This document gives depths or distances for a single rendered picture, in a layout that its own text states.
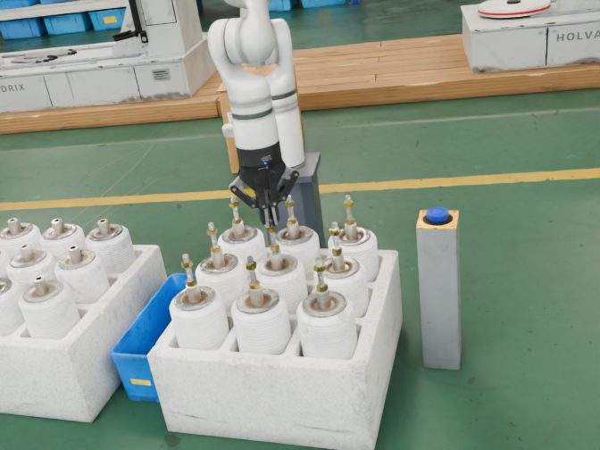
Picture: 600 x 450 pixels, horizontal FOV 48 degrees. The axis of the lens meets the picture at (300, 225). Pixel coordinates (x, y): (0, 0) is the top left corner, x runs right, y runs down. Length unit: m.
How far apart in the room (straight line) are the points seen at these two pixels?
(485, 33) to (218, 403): 2.12
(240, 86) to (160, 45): 2.13
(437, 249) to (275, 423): 0.42
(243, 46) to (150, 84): 2.15
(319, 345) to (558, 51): 2.14
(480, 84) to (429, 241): 1.78
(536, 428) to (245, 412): 0.50
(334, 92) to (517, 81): 0.76
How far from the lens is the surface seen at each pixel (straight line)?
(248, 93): 1.09
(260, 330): 1.14
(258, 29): 1.07
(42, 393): 1.43
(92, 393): 1.40
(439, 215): 1.21
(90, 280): 1.42
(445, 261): 1.23
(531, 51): 3.01
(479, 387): 1.34
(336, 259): 1.20
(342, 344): 1.12
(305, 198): 1.54
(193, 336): 1.20
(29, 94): 3.48
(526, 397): 1.32
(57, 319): 1.35
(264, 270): 1.24
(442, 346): 1.34
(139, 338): 1.46
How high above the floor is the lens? 0.87
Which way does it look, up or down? 27 degrees down
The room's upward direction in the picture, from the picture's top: 8 degrees counter-clockwise
